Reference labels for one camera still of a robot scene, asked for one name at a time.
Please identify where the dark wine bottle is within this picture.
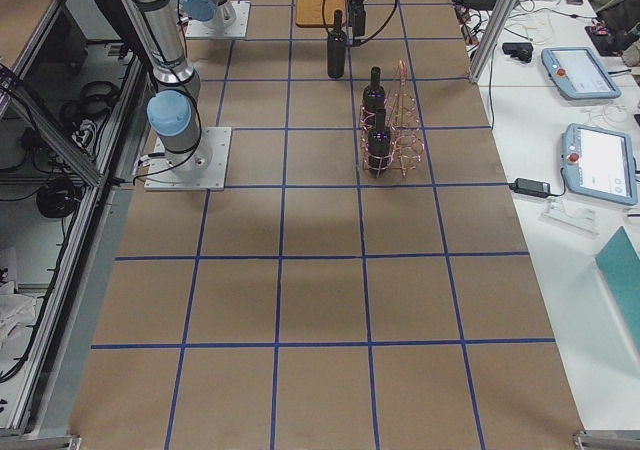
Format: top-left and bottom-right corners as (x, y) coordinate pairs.
(327, 9), (347, 79)
(362, 66), (386, 114)

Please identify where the wooden tray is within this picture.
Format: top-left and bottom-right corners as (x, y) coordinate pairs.
(295, 0), (346, 28)

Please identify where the dark wine bottle far end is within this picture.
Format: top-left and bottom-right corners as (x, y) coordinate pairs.
(367, 108), (391, 177)

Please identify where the black webcam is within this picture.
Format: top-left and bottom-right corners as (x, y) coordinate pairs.
(502, 42), (533, 63)

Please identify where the blue teach pendant far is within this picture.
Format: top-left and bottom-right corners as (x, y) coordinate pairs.
(541, 47), (621, 100)

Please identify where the blue teach pendant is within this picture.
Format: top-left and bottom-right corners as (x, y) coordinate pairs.
(561, 123), (638, 205)
(541, 47), (621, 100)

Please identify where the black power adapter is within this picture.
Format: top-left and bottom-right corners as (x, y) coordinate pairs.
(509, 178), (551, 198)

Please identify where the blue teach pendant near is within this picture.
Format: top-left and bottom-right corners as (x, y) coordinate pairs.
(561, 123), (638, 205)

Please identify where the teal folder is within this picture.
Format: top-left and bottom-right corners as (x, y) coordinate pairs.
(595, 227), (639, 352)

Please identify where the copper wire bottle basket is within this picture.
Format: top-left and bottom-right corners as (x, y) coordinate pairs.
(359, 60), (424, 177)

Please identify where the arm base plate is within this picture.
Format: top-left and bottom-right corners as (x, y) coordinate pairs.
(144, 127), (232, 191)
(186, 1), (251, 40)

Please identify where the aluminium frame post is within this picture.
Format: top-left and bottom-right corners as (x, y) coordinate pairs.
(469, 0), (516, 84)

